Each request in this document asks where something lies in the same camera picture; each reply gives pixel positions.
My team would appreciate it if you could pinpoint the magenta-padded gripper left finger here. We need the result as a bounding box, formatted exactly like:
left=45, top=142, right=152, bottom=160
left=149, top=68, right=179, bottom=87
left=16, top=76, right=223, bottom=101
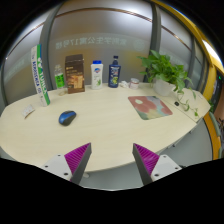
left=41, top=142, right=93, bottom=186

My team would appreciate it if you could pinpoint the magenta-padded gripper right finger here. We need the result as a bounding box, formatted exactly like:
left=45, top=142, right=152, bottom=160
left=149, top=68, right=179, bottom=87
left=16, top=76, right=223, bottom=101
left=132, top=142, right=183, bottom=187

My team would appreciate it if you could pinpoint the blue and black computer mouse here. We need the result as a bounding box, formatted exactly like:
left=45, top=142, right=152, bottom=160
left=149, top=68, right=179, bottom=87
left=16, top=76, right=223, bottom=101
left=58, top=110, right=78, bottom=127

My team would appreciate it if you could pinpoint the pastel floral mouse pad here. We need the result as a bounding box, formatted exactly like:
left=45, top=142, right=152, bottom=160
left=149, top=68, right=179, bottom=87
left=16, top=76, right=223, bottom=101
left=127, top=95, right=174, bottom=121

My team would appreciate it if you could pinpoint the small white dotted packet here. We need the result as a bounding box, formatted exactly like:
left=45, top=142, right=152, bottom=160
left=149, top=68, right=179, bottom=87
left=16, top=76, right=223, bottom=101
left=21, top=104, right=36, bottom=120

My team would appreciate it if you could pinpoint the small pink lidded jar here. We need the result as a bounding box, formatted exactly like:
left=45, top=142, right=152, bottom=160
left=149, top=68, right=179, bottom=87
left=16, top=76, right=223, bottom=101
left=128, top=77, right=140, bottom=91

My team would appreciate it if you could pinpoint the small white crumpled object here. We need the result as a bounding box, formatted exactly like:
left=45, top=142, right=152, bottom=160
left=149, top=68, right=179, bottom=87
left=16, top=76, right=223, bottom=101
left=118, top=80, right=130, bottom=89

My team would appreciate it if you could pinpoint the clear bottle with green label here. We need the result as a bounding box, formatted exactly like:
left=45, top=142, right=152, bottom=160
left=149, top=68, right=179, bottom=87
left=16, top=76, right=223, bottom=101
left=54, top=64, right=67, bottom=97

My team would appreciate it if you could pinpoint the brown cracker box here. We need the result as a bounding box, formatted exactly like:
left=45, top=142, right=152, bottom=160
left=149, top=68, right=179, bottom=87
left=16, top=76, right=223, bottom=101
left=64, top=54, right=86, bottom=95

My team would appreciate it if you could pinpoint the white bottle with blue cap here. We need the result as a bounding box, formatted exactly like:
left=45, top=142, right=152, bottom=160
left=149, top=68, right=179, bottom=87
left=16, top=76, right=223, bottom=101
left=90, top=59, right=104, bottom=90

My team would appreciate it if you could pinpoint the white and green shuttlecock tube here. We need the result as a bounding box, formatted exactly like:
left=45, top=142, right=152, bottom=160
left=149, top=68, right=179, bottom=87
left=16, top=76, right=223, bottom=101
left=30, top=44, right=51, bottom=108

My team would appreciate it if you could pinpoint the dark blue pump bottle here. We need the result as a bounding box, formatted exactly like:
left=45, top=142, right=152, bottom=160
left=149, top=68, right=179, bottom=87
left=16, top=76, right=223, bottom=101
left=107, top=55, right=122, bottom=89

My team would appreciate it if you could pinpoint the green plant in white pot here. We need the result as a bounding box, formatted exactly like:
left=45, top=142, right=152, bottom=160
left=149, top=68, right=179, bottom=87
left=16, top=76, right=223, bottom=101
left=137, top=49, right=201, bottom=118

